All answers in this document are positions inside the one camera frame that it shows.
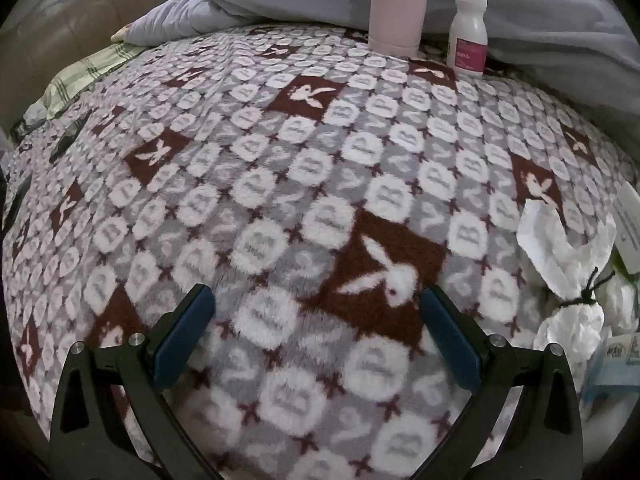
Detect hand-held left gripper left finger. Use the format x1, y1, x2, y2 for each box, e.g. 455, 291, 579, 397
48, 283, 217, 480

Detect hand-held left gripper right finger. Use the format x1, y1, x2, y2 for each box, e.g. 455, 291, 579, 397
419, 285, 586, 480

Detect crumpled white tissue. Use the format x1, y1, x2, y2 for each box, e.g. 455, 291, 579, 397
516, 199, 618, 366
597, 275, 638, 336

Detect printed fleece blanket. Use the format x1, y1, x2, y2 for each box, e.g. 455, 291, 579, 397
0, 22, 640, 480

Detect white bottle pink label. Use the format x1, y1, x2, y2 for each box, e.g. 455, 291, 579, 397
446, 0, 488, 76

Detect grey-blue duvet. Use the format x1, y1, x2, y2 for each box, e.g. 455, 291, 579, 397
122, 0, 640, 136

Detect black string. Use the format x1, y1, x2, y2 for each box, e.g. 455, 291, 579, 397
560, 269, 616, 309

